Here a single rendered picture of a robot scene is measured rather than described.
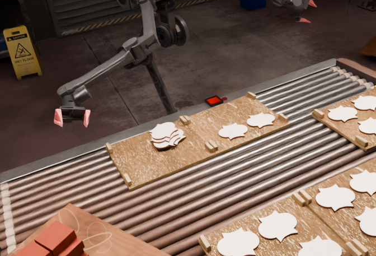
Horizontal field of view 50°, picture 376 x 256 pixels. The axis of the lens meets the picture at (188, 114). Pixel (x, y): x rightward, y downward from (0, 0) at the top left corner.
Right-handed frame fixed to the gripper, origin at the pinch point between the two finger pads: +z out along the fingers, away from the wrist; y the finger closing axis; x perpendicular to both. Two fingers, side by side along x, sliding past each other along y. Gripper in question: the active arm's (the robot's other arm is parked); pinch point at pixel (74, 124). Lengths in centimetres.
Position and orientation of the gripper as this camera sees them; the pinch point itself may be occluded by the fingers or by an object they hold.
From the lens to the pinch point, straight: 169.7
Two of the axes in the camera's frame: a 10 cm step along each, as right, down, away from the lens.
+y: 9.0, 0.3, 4.3
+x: -2.5, 8.5, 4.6
